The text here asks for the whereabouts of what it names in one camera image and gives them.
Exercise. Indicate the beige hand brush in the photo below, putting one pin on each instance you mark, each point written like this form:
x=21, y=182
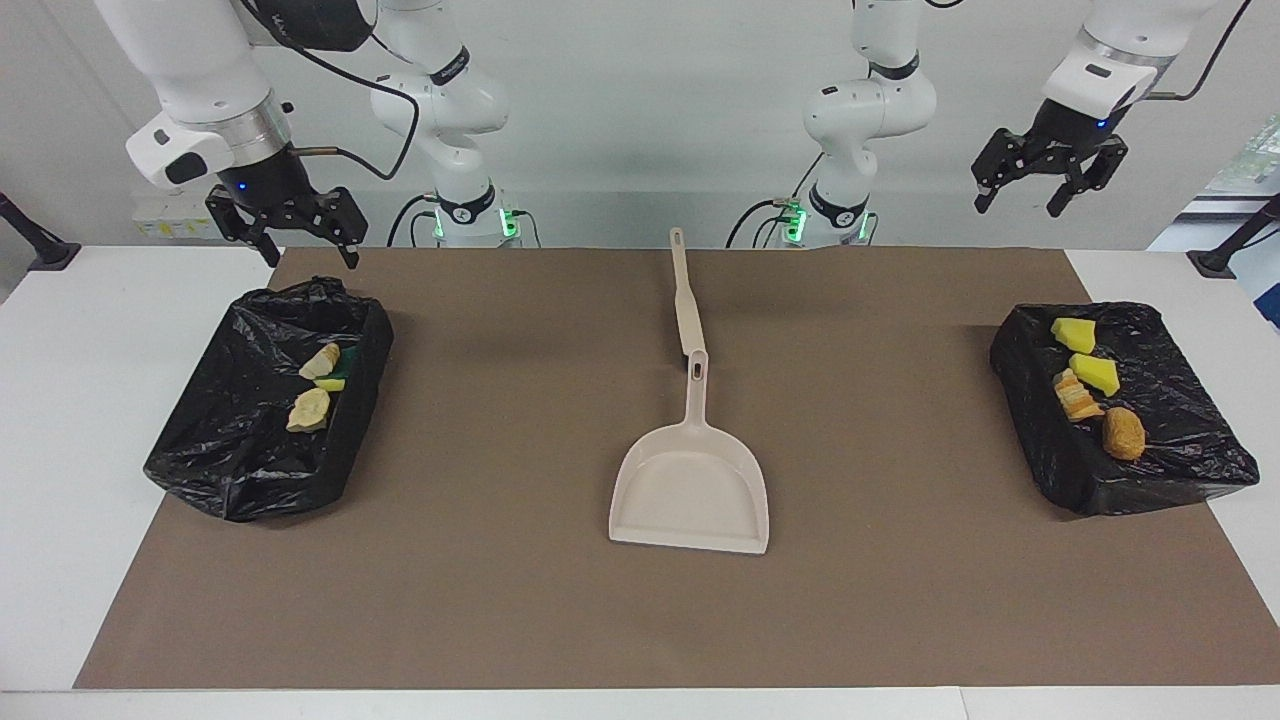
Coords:
x=686, y=300

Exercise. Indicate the black bag lined bin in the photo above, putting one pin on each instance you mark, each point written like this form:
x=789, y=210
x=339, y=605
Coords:
x=1180, y=470
x=250, y=470

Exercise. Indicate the brown table mat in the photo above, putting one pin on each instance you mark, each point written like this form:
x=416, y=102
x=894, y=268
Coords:
x=640, y=620

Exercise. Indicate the black stand foot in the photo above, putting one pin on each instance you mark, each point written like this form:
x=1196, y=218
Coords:
x=45, y=250
x=1215, y=262

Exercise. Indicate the brown bread roll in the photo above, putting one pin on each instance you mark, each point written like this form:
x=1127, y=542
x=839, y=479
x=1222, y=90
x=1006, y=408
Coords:
x=1124, y=433

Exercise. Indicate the pale flaky pastry piece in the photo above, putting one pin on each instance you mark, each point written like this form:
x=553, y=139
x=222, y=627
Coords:
x=308, y=411

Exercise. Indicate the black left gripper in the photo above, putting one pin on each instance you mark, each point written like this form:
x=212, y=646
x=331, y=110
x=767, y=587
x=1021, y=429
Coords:
x=1065, y=130

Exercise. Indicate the beige plastic dustpan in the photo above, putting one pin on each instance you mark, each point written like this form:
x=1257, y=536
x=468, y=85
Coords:
x=690, y=490

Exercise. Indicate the small yellow sponge piece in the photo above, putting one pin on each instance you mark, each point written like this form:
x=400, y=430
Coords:
x=1074, y=335

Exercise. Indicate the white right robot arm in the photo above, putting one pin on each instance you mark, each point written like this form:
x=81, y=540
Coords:
x=440, y=100

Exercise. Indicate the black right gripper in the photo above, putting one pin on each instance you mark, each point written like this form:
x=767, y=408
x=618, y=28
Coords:
x=268, y=190

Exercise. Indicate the white wall box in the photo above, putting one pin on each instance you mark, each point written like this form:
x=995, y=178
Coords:
x=160, y=225

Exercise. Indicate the striped croissant piece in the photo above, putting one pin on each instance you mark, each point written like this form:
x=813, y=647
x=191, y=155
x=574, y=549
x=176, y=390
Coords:
x=320, y=362

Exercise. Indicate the pale bread chunk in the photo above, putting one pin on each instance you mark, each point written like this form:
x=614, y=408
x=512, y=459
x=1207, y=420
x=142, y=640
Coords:
x=1078, y=398

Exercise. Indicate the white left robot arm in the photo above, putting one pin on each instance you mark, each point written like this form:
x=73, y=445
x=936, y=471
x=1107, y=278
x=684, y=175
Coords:
x=870, y=110

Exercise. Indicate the notched yellow sponge piece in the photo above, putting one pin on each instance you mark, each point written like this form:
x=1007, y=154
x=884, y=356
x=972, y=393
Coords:
x=328, y=384

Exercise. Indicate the large yellow sponge piece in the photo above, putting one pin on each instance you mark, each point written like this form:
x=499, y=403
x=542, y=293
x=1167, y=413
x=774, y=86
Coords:
x=1095, y=373

